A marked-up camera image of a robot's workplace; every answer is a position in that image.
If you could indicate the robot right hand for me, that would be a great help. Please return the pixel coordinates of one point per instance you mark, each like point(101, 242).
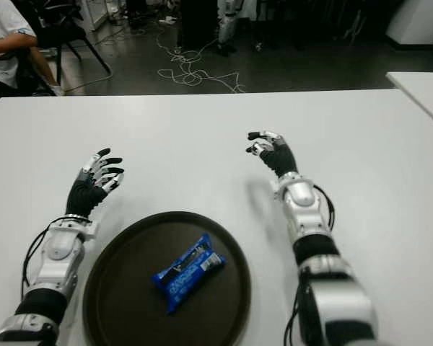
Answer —
point(279, 160)

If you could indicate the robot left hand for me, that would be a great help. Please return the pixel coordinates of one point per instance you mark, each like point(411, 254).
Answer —
point(81, 196)

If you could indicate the blue Oreo packet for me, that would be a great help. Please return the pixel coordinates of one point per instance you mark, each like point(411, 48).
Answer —
point(185, 277)

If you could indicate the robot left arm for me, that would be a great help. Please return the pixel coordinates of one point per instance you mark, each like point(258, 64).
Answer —
point(57, 252)

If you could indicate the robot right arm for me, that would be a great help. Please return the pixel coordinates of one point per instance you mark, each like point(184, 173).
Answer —
point(303, 202)

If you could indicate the round dark brown tray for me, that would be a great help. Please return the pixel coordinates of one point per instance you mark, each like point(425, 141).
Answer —
point(130, 306)

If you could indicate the black armrest chair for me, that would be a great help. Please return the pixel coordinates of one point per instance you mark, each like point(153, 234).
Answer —
point(25, 68)

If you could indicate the silver humanoid robot legs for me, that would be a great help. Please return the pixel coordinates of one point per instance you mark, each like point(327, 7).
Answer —
point(227, 29)

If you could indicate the white side table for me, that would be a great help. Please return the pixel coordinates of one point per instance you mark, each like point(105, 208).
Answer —
point(422, 90)

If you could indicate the seated person white shirt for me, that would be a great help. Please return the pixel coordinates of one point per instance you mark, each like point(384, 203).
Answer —
point(3, 32)

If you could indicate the white cabinet black base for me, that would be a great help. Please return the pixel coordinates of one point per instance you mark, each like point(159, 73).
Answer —
point(418, 18)

